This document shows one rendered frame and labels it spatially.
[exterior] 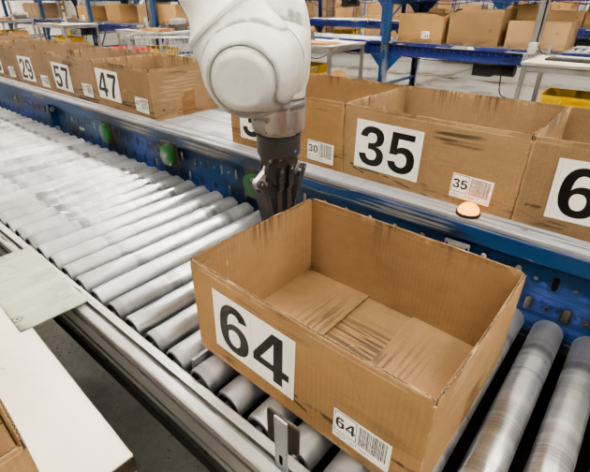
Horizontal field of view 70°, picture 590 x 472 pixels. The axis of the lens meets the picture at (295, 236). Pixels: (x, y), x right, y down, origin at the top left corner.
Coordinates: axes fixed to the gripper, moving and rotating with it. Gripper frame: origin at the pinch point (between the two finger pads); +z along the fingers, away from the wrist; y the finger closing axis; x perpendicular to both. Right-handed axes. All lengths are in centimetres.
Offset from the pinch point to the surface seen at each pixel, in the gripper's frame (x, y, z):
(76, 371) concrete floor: -92, 18, 86
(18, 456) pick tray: 8, 50, 2
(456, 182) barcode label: 21.6, -28.8, -7.9
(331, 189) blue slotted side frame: -4.7, -22.9, -0.9
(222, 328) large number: 8.4, 22.4, 3.0
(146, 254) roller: -31.2, 11.4, 11.1
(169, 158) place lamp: -67, -21, 5
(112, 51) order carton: -158, -58, -18
